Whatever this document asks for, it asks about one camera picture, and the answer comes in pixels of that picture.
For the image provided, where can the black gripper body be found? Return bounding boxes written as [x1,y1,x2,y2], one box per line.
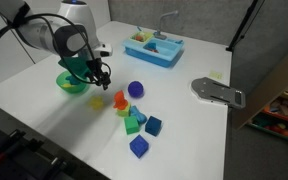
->
[85,58,109,81]

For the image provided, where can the purple spiky ball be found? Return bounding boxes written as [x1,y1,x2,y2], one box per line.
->
[127,80,145,99]

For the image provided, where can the green plastic bowl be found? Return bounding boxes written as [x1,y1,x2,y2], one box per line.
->
[55,70,90,95]

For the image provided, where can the orange toy figure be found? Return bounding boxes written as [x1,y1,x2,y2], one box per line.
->
[112,89,129,110]

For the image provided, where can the yellow spiky star toy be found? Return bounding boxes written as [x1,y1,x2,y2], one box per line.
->
[87,95,105,111]

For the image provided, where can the small blue toy piece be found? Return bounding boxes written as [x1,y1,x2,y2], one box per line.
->
[65,74,82,85]

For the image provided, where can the yellow-green toy block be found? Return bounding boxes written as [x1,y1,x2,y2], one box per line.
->
[116,102,132,118]

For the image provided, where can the light blue toy figure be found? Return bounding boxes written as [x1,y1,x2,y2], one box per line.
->
[129,105,148,125]

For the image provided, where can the green toy cube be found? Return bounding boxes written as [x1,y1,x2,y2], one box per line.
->
[123,115,141,136]

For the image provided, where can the red orange toy food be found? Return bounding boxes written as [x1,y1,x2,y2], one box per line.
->
[133,33,146,42]

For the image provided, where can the blue toy sink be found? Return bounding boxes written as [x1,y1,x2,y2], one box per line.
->
[122,29,185,69]

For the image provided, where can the blue toy cup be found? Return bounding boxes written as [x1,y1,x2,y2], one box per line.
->
[146,41,160,54]

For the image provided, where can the yellow-green sink basket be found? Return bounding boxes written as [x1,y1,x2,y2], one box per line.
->
[128,31,154,43]

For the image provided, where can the dark blue toy cube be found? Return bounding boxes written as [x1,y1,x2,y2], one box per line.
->
[144,115,163,137]

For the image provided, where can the bright blue toy cube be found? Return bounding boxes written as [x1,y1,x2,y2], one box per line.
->
[129,134,150,159]

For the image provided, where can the grey toy faucet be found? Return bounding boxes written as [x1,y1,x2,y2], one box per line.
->
[153,9,180,40]

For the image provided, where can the grey metal mounting plate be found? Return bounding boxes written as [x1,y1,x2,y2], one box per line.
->
[190,76,247,110]

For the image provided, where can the yellow sticky note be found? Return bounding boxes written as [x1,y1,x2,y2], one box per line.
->
[209,69,224,80]

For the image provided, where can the black vertical pole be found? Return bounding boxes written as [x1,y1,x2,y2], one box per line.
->
[225,0,262,53]

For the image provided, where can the toy shelf with coloured bins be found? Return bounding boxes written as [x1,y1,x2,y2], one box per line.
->
[245,74,288,146]

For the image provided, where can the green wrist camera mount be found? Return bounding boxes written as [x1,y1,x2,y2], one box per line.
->
[57,56,92,81]

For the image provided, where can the black camera stand equipment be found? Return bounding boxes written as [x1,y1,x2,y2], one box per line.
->
[0,119,95,180]

